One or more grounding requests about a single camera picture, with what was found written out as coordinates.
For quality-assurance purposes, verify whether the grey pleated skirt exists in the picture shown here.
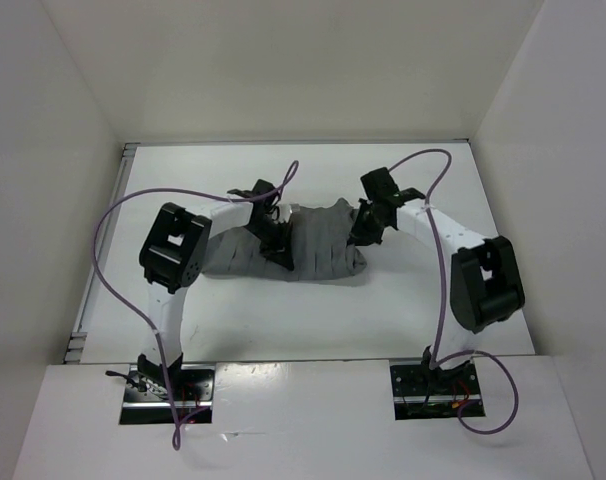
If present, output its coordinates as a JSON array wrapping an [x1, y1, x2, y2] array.
[[203, 198, 367, 283]]

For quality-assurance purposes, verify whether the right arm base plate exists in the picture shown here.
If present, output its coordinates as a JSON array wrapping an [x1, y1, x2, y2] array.
[[389, 359, 485, 421]]

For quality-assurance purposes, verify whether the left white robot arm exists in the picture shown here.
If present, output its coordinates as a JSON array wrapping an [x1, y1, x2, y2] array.
[[137, 180, 294, 400]]

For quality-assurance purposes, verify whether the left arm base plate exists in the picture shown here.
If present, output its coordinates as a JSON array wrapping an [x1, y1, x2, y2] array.
[[119, 364, 215, 425]]

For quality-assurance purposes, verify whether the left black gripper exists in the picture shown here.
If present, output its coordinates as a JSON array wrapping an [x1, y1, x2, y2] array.
[[246, 217, 294, 271]]

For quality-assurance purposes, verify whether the aluminium table frame rail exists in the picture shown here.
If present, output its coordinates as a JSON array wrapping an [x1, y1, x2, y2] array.
[[62, 142, 140, 365]]

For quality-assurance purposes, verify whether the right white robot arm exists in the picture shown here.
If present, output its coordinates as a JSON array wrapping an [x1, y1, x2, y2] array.
[[350, 187, 525, 393]]

